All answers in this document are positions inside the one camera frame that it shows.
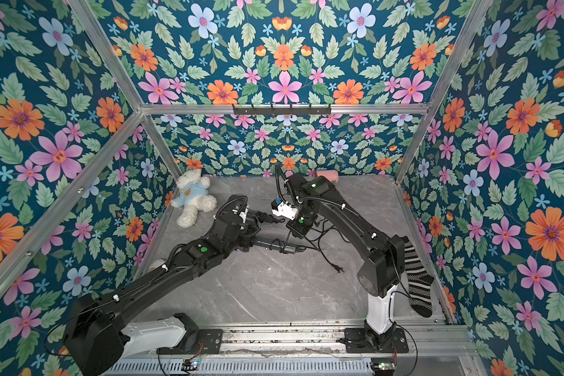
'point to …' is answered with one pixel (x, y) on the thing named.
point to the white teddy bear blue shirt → (193, 196)
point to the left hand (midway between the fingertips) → (249, 225)
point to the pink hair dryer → (330, 175)
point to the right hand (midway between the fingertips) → (302, 224)
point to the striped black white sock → (419, 280)
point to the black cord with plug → (336, 268)
